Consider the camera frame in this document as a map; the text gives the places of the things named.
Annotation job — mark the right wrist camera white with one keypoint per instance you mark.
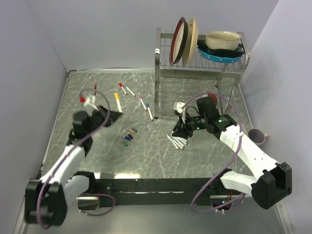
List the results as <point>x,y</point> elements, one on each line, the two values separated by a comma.
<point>178,108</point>

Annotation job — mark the steel dish rack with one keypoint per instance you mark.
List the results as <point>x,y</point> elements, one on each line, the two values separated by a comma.
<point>199,67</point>

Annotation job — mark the blue dotted dish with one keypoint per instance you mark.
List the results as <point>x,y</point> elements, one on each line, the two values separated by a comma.
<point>219,59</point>

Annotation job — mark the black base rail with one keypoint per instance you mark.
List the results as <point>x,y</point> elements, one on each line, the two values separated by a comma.
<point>156,191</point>

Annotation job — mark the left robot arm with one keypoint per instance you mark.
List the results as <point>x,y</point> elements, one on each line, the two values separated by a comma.
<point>47,199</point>

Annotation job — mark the white marker pen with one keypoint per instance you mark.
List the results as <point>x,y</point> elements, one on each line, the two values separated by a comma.
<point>130,91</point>

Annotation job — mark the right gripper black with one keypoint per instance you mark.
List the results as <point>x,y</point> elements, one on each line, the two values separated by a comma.
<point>180,128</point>

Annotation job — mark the pink marker pen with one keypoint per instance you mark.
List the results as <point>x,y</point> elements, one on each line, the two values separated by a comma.
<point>142,102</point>

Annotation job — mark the yellow marker pen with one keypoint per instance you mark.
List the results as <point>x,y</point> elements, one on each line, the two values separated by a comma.
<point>118,102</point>

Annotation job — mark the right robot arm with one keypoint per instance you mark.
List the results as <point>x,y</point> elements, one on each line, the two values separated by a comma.
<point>270,182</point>

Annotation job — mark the purple pink mug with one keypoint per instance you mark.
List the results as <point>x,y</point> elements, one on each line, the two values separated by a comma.
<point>257,136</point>

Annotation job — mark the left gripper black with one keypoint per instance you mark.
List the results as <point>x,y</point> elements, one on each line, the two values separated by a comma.
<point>108,117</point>

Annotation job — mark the beige plate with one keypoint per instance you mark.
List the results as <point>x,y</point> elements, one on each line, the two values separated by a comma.
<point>191,42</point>

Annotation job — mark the black square plate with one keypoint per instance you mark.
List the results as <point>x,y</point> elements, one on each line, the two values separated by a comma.
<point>218,52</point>

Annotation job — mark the red marker pen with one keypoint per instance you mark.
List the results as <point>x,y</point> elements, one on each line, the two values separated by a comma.
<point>123,89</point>

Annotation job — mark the red white bowl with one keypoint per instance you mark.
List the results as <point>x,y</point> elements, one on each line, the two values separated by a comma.
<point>214,98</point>

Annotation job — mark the cream ceramic bowl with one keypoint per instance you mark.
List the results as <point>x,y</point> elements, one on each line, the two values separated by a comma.
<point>222,40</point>

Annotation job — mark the dark blue marker pen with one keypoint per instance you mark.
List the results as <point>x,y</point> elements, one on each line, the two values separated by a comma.
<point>179,143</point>

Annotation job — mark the red black plate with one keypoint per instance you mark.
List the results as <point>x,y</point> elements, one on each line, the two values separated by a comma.
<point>178,41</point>

